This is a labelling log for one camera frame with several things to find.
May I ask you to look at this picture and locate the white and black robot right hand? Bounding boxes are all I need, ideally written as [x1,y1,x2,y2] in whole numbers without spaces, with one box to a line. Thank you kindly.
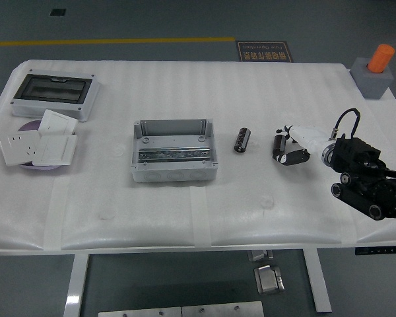
[272,123,331,166]

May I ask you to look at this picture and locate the black cylindrical battery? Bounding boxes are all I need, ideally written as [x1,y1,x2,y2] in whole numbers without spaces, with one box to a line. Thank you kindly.
[232,127,251,153]
[272,134,286,157]

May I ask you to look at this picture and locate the open grey junction box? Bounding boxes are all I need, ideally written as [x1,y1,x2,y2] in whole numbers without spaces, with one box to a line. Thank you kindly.
[129,118,219,183]

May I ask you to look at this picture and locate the grey box with dark lid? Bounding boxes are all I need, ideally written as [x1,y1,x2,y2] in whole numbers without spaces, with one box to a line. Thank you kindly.
[10,68,101,123]

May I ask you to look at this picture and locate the grey foam block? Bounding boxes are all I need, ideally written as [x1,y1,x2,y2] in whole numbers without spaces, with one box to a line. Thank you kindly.
[350,57,394,100]

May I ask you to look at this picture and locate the orange cylinder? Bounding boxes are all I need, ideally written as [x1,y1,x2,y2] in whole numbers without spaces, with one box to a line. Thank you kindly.
[366,44,396,74]

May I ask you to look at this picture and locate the small metal block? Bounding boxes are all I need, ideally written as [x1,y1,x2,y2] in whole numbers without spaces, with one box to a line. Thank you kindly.
[247,250,274,263]

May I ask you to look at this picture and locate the white foam mat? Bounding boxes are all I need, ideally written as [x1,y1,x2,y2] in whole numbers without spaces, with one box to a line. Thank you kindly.
[0,59,396,254]

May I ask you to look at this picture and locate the black table control panel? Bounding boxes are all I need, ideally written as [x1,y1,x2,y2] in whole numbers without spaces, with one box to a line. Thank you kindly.
[354,246,396,256]

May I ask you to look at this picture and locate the white table leg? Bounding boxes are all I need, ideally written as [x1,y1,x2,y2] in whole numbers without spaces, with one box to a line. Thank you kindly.
[302,249,333,314]
[63,253,90,317]

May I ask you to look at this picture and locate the large metal block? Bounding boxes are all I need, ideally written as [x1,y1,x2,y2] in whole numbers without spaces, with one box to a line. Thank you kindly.
[253,264,286,295]

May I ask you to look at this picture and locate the grey metal plate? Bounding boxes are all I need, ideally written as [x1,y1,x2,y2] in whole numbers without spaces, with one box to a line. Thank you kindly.
[98,306,182,317]

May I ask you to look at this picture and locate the white tape strip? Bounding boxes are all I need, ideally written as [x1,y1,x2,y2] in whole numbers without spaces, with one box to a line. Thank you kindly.
[42,180,70,251]

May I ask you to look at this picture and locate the purple plate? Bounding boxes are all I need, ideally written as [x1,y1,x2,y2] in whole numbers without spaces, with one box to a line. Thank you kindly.
[18,120,65,171]

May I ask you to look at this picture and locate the white wall switch panel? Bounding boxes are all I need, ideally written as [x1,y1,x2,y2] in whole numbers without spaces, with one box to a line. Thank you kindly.
[32,133,78,166]
[38,109,79,135]

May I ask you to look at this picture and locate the white wall socket panel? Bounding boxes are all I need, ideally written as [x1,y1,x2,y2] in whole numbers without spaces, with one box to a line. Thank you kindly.
[0,131,42,167]

